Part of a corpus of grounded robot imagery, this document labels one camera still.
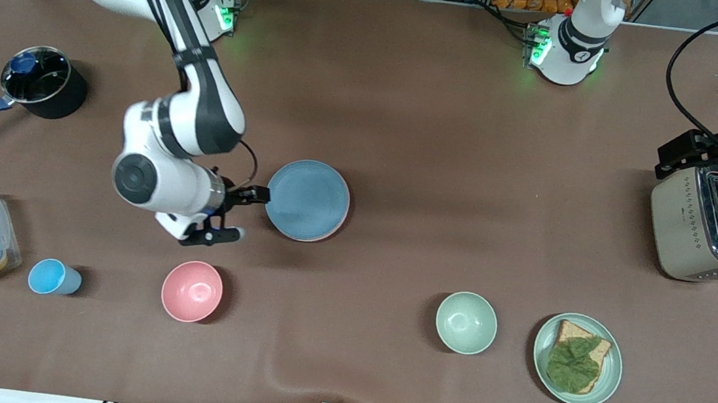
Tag blue plate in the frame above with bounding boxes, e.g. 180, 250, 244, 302
260, 155, 355, 247

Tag pink plate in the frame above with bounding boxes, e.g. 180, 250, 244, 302
286, 180, 354, 249

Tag beige chrome toaster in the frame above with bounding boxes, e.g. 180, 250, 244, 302
640, 156, 718, 286

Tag pink bowl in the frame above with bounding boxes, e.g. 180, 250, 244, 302
158, 256, 227, 327

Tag brown table cover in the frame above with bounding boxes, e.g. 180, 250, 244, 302
0, 0, 718, 403

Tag brown bread slice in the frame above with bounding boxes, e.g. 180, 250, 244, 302
545, 318, 615, 398

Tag blue cup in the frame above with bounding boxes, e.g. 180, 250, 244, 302
26, 256, 85, 299

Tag green plate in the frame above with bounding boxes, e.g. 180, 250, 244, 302
527, 309, 630, 403

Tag green lettuce leaf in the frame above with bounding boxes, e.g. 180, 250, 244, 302
543, 331, 604, 397

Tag glass lid blue knob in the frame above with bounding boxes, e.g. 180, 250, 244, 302
0, 42, 74, 110

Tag green bowl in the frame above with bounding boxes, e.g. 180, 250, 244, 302
431, 288, 502, 359

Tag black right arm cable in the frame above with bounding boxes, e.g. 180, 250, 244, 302
99, 0, 280, 191

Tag black pot blue handle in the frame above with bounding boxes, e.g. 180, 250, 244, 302
0, 40, 94, 156

